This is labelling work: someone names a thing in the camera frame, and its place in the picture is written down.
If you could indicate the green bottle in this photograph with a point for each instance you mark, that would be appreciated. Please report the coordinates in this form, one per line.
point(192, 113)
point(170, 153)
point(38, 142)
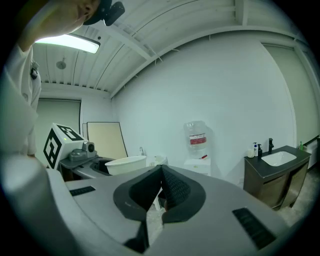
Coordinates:
point(301, 145)

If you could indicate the black pump bottle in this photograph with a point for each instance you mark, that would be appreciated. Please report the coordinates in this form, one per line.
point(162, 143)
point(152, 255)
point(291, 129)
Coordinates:
point(259, 151)

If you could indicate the white sink basin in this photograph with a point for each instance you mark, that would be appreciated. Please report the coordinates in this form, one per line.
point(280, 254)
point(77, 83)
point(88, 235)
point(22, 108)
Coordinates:
point(278, 158)

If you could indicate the black clip-on device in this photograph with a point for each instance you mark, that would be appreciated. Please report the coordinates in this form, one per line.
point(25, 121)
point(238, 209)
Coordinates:
point(34, 71)

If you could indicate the small chrome faucet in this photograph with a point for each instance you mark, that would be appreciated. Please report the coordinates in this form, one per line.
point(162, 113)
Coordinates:
point(142, 150)

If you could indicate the white water dispenser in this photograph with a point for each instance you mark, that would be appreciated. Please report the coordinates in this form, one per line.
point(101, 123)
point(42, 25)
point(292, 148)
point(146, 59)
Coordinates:
point(197, 166)

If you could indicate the white cup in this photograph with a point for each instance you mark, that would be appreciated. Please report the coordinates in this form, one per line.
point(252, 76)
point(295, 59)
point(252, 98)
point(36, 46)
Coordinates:
point(127, 165)

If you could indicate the white pump bottle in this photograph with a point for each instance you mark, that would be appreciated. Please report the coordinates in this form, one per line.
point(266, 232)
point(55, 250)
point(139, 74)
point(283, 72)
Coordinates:
point(255, 150)

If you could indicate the clear water jug red label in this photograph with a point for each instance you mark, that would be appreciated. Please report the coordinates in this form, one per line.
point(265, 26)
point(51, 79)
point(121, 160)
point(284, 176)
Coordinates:
point(196, 136)

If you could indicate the black head-mounted camera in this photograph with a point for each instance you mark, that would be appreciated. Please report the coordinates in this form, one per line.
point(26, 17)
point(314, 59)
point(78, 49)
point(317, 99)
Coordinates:
point(110, 12)

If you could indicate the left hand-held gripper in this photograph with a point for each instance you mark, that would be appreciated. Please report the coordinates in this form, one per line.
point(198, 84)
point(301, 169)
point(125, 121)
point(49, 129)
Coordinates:
point(72, 152)

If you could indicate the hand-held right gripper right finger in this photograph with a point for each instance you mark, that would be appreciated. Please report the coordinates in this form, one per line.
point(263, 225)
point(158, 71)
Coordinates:
point(180, 192)

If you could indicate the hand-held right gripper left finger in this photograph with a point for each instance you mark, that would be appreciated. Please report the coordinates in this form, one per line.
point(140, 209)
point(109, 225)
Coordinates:
point(140, 192)

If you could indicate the black faucet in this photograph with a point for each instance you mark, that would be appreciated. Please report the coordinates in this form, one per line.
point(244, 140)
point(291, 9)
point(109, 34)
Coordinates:
point(271, 145)

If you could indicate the long ceiling light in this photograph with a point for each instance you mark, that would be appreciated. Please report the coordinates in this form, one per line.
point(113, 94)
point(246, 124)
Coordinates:
point(72, 42)

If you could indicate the round ceiling fixture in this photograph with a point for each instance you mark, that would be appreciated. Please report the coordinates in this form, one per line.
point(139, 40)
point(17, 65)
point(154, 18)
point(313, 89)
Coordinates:
point(61, 64)

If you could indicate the person's head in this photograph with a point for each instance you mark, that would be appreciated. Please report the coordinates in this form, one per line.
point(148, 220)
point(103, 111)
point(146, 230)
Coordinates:
point(62, 17)

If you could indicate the small white jar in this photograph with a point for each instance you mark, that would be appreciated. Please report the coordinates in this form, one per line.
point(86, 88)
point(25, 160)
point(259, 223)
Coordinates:
point(250, 153)

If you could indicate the beige board black frame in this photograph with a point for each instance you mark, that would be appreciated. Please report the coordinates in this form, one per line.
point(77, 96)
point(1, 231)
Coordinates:
point(106, 138)

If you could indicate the dark wooden vanity cabinet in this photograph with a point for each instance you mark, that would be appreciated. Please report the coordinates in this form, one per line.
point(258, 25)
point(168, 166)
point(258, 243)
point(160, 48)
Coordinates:
point(277, 180)

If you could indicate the person's white shirt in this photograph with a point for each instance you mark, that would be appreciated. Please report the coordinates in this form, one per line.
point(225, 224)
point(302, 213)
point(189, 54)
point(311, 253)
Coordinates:
point(17, 105)

